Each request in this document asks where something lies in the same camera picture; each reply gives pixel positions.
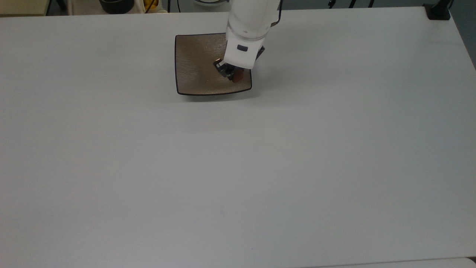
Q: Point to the square brown ceramic plate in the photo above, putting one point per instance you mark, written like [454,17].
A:
[197,65]

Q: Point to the black table clamp mount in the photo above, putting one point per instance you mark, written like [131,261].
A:
[437,11]

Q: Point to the beige box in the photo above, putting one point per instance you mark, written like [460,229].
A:
[23,6]

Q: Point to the yellow and white object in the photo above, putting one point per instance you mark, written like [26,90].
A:
[150,4]

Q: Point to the small round reddish-brown food item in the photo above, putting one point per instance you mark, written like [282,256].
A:
[240,76]

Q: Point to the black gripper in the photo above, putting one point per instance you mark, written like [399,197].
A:
[220,67]

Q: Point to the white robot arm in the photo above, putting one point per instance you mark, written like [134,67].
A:
[249,26]

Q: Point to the white round dish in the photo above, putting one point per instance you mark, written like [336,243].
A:
[210,2]

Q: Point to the black round bowl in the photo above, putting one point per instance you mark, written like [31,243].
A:
[116,5]

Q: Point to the black tripod legs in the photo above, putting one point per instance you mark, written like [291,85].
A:
[351,3]

